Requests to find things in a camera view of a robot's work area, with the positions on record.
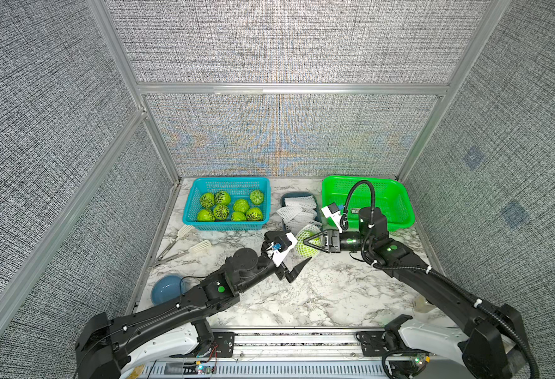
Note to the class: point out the green custard apple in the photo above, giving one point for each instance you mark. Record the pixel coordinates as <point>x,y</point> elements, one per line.
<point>304,242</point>

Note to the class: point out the grey-blue plastic tub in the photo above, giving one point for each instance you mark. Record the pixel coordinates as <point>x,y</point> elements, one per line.
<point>301,208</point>

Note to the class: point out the blue bowl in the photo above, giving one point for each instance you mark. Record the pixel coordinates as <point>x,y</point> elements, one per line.
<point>168,288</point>

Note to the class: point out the bright green plastic basket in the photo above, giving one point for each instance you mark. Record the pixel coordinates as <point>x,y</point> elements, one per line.
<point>391,198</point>

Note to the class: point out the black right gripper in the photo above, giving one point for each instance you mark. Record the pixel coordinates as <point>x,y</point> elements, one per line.
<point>335,246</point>

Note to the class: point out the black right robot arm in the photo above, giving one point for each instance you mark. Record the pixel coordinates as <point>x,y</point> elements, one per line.
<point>491,341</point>

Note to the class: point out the teal plastic basket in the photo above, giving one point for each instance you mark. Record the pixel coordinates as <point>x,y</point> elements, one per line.
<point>238,188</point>

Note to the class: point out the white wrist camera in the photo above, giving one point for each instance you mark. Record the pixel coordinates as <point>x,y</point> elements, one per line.
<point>334,213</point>
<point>280,246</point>

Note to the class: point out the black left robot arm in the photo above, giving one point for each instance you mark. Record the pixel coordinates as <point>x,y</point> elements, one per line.
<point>106,346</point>

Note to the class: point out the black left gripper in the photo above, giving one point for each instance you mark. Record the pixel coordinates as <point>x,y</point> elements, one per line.
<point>292,275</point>

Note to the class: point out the custard apple in teal basket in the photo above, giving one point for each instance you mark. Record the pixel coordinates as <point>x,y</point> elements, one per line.
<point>207,200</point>

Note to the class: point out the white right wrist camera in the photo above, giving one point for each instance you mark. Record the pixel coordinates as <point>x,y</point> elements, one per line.
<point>334,213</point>

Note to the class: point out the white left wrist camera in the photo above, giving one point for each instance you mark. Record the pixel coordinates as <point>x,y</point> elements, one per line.
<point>280,246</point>

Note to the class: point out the white foam net pile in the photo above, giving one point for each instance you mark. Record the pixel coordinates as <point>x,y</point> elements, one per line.
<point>299,213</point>

